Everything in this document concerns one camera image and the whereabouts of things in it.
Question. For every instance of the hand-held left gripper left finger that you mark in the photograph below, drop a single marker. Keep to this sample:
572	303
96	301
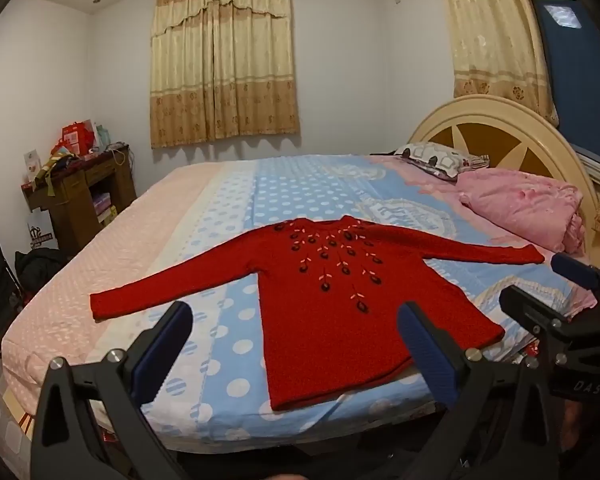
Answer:
162	355

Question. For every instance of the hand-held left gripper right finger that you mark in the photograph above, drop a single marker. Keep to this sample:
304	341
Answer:
422	355

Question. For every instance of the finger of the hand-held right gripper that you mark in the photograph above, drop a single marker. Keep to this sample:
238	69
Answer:
535	312
575	270

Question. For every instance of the red knitted sweater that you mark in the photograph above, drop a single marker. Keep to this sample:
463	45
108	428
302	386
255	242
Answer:
330	325

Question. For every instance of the pink folded blanket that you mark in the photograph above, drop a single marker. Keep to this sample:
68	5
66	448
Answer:
520	205

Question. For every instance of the black bag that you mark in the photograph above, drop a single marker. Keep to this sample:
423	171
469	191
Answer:
40	267

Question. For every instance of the stack of books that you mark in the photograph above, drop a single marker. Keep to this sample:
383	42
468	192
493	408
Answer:
104	209

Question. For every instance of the bed with blue pink sheet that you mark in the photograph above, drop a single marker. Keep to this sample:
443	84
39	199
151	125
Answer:
220	200

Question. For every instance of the white paper bag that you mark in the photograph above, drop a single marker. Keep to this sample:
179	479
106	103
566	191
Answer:
42	230

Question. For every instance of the grey white patterned pillow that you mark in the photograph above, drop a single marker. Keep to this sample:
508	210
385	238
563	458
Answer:
435	157

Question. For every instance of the brown wooden desk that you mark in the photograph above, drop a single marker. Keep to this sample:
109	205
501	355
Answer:
75	195

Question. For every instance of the cream wooden headboard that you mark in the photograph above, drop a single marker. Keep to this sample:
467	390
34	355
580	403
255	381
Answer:
485	110

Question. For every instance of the dark window pane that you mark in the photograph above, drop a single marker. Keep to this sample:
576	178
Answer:
575	85

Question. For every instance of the pale green bottle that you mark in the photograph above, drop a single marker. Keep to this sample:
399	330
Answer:
104	139

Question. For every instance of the white paper card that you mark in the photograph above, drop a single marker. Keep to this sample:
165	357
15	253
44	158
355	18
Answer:
32	165

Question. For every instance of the red gift box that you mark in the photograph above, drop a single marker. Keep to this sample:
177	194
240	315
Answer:
77	137

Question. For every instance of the beige patterned window curtain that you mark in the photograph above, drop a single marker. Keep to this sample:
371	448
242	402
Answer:
220	60

